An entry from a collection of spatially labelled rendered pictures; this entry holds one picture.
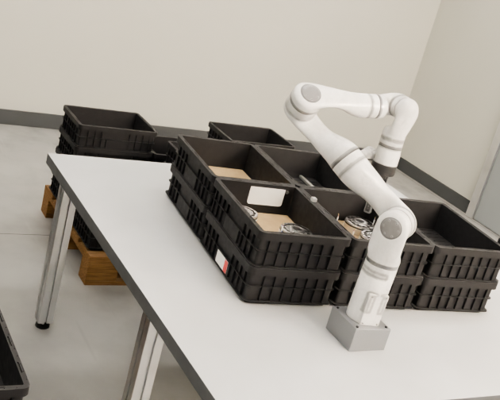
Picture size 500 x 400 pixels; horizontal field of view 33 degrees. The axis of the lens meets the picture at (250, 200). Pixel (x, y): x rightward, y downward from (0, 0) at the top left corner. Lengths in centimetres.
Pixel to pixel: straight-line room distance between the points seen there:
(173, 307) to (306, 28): 430
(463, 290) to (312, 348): 68
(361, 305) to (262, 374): 38
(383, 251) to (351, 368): 32
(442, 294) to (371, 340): 45
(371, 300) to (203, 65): 395
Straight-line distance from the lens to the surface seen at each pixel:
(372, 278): 230
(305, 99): 230
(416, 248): 259
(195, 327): 223
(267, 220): 270
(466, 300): 282
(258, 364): 215
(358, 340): 234
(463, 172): 656
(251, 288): 240
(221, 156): 307
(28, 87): 571
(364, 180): 229
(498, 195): 626
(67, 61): 572
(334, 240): 243
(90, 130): 403
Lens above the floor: 176
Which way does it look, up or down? 19 degrees down
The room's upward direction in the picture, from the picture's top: 15 degrees clockwise
